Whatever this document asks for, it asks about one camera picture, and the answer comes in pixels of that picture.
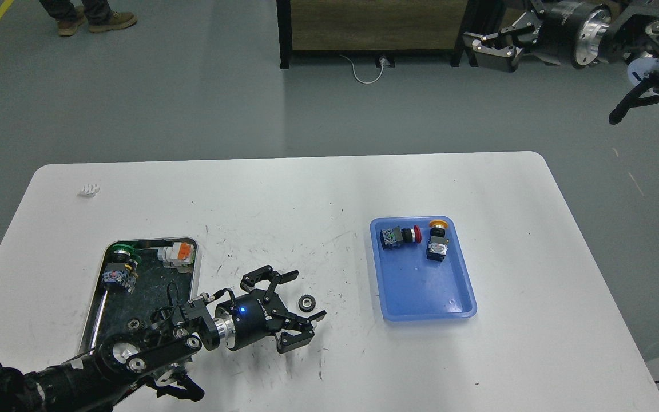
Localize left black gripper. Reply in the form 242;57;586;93
215;266;327;354

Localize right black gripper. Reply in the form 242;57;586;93
463;1;612;73

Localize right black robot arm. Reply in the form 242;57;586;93
462;1;659;125

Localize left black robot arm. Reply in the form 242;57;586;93
0;266;327;411

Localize silver metal tray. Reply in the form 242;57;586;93
78;237;199;354

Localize blue plastic tray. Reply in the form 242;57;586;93
370;216;478;322

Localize orange white connector block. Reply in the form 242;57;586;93
156;242;196;273

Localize small white plastic clip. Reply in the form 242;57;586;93
77;184;100;198

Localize person legs and boots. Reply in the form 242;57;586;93
39;1;138;37

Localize wooden cabinet black frame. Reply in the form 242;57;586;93
276;1;507;69

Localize white power cable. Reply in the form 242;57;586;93
338;53;395;85

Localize red push button switch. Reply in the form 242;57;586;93
379;226;423;250

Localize green push button switch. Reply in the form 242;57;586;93
100;243;142;294

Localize yellow push button switch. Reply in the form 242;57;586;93
426;219;449;262

